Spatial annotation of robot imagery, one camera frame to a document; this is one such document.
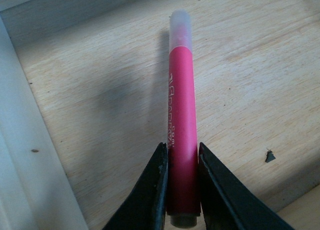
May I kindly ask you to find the wooden top drawer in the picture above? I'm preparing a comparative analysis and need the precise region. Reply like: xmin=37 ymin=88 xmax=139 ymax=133
xmin=0 ymin=0 xmax=320 ymax=230

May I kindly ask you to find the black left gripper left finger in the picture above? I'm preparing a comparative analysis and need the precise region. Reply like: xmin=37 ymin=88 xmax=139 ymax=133
xmin=103 ymin=143 xmax=169 ymax=230

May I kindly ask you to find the pink marker with clear cap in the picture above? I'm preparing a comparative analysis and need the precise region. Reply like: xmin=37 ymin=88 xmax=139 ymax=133
xmin=166 ymin=10 xmax=201 ymax=229

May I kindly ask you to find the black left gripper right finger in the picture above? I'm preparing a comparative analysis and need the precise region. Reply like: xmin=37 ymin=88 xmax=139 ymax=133
xmin=198 ymin=143 xmax=292 ymax=230

